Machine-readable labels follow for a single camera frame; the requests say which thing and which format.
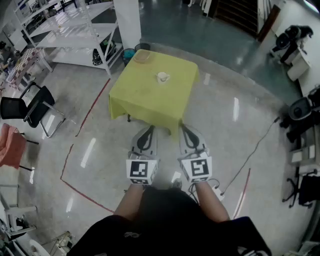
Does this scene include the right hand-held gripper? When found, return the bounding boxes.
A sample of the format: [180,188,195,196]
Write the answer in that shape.
[176,124,213,184]

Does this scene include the white cup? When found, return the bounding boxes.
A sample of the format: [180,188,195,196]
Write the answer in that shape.
[155,71,171,85]

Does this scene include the blue waste bin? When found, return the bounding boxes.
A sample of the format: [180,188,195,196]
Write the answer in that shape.
[121,48,137,67]

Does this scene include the black mesh chair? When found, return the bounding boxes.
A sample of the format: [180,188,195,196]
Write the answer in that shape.
[0,83,67,139]

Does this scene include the brown plastic tray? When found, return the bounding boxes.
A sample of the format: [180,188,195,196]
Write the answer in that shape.
[133,49,152,64]

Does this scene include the white metal shelving rack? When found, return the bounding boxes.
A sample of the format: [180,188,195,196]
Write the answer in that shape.
[13,0,120,76]

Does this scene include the black mesh waste bin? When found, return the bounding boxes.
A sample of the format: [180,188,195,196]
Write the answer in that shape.
[134,42,151,52]

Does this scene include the brown wooden door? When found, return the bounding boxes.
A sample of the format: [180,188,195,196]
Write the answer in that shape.
[257,4,281,42]

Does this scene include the long black cable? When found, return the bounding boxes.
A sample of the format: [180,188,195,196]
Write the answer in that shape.
[219,116,281,196]

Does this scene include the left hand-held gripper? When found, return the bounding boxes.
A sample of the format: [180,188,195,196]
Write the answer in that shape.
[125,125,161,186]

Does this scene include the yellow-green cloth covered table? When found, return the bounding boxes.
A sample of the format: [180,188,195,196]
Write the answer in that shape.
[108,49,201,136]

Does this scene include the white plastic stool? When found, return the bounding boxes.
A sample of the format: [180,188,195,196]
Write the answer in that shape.
[0,184,38,235]

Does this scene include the person's black clothing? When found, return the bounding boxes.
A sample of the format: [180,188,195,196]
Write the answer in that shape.
[66,186,272,256]

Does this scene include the black metal chair frame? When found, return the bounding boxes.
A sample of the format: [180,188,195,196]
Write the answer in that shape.
[18,132,40,172]

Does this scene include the person's right forearm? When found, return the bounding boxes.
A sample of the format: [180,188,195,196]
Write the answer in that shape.
[194,181,231,223]

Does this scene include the dark slatted staircase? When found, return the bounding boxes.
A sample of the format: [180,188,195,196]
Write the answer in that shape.
[212,0,259,38]

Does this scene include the white power strip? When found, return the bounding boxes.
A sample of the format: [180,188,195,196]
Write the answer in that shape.
[211,184,226,201]

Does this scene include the black and green backpack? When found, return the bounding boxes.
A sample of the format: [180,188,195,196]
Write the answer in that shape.
[92,39,117,67]

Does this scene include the white desk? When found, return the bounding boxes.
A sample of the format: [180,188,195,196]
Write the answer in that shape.
[286,46,313,82]

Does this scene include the person's left forearm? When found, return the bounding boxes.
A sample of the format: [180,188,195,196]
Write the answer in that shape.
[113,183,146,221]

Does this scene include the grey storage shelf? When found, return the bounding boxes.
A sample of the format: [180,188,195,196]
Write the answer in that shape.
[288,122,320,176]

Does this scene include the black swivel chair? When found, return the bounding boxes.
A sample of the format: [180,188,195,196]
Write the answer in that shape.
[282,168,320,209]
[269,24,315,65]
[279,89,320,145]

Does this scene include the pink checked table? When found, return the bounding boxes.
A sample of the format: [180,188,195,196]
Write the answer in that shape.
[4,47,54,91]

